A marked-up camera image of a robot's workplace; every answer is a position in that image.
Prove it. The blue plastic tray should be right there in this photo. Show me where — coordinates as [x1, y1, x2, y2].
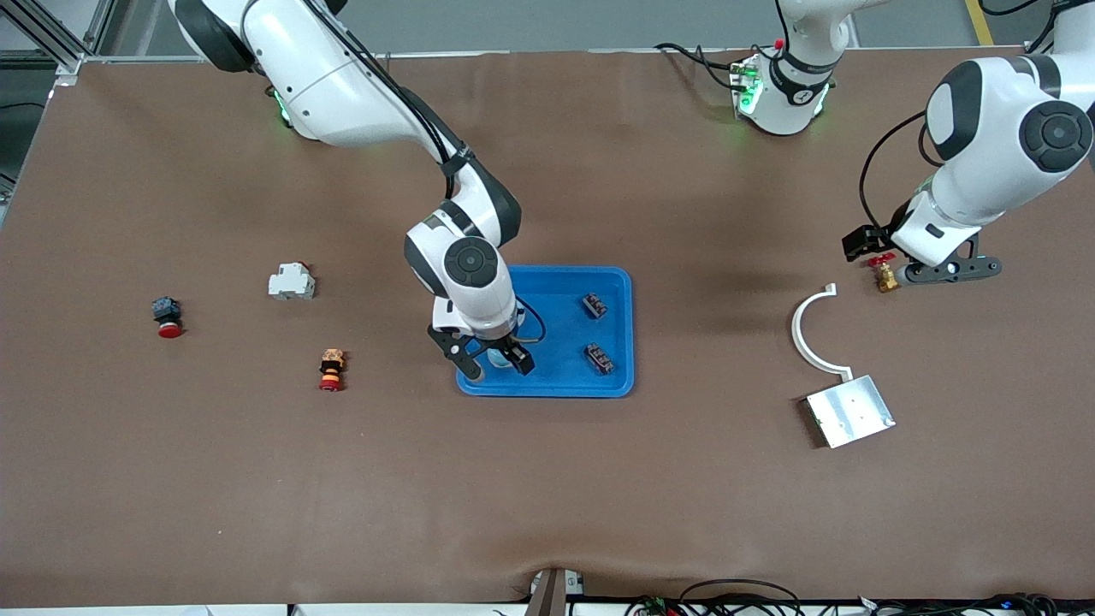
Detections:
[455, 264, 635, 400]

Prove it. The white curved plastic clamp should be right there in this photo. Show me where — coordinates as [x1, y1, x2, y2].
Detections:
[790, 283, 855, 382]

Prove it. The brown table cover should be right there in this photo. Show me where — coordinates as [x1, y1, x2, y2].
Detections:
[0, 47, 1095, 608]

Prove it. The white circuit breaker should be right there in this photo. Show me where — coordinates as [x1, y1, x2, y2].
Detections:
[268, 262, 317, 301]

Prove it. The red mushroom button black block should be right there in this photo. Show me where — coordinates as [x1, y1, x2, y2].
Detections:
[151, 296, 184, 340]

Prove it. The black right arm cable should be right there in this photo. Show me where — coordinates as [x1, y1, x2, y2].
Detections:
[338, 21, 547, 346]

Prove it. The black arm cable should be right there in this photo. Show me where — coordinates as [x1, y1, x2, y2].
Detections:
[858, 0, 1062, 232]
[338, 21, 547, 346]

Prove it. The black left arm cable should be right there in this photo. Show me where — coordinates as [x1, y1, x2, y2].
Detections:
[858, 0, 1062, 232]

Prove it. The grey metal table bracket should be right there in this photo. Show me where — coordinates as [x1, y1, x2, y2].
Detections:
[526, 568, 587, 616]

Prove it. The black base cable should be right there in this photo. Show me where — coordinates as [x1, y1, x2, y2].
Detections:
[654, 41, 738, 91]

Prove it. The black looped cable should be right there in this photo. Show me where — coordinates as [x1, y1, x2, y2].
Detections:
[680, 579, 805, 616]

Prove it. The black cable bundle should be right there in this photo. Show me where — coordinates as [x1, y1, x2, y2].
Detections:
[855, 592, 1095, 616]

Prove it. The aluminium frame corner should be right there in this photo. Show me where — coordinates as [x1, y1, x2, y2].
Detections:
[0, 0, 116, 86]

